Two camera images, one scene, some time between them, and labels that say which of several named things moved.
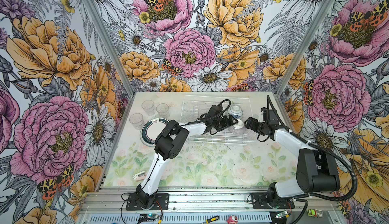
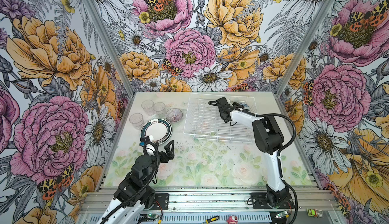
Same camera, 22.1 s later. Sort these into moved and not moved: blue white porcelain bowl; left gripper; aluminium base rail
Moved: blue white porcelain bowl; left gripper
Not moved: aluminium base rail
